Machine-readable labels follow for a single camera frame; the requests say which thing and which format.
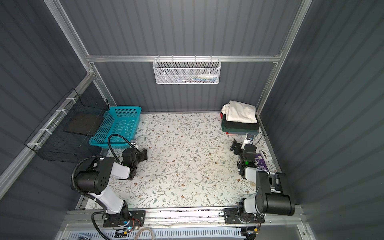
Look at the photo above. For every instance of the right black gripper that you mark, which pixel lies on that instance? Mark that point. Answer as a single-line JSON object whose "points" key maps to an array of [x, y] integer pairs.
{"points": [[237, 152]]}

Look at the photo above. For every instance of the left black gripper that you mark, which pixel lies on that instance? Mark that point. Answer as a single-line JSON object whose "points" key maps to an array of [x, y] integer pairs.
{"points": [[140, 154]]}

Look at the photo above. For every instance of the white t shirt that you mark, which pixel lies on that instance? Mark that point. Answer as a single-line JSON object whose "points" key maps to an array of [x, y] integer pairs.
{"points": [[239, 112]]}

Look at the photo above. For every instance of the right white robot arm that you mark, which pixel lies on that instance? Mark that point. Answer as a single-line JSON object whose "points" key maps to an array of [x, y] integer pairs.
{"points": [[273, 194]]}

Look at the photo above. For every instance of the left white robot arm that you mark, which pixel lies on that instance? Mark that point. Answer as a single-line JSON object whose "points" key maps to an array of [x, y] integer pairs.
{"points": [[91, 176]]}

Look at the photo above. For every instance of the folded dark t shirt stack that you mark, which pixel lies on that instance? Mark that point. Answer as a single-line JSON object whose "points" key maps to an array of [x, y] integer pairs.
{"points": [[236, 128]]}

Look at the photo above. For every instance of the purple printed book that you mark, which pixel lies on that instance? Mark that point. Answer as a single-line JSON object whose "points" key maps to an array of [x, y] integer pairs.
{"points": [[260, 162]]}

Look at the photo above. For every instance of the teal plastic laundry basket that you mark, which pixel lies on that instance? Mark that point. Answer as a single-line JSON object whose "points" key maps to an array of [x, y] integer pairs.
{"points": [[122, 120]]}

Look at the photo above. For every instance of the items in mesh basket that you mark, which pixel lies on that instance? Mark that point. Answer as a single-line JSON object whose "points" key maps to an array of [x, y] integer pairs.
{"points": [[199, 79]]}

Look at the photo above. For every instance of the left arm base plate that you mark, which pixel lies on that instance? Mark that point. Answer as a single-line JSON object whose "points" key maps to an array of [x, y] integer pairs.
{"points": [[129, 219]]}

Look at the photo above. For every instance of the black pad in wire basket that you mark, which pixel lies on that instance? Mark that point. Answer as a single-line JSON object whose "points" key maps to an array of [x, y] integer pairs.
{"points": [[84, 124]]}

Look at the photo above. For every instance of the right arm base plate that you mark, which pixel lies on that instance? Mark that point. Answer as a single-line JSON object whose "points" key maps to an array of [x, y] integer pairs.
{"points": [[232, 216]]}

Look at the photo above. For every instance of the black wire wall basket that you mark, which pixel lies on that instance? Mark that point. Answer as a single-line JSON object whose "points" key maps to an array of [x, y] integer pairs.
{"points": [[66, 135]]}

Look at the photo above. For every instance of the white mesh wall basket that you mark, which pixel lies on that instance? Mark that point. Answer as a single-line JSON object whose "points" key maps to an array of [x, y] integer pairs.
{"points": [[165, 72]]}

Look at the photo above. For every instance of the white vented cable duct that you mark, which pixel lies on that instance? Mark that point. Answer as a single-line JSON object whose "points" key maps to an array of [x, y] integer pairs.
{"points": [[177, 234]]}

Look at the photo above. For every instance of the aluminium frame rail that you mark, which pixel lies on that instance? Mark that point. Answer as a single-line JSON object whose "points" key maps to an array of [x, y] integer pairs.
{"points": [[194, 58]]}

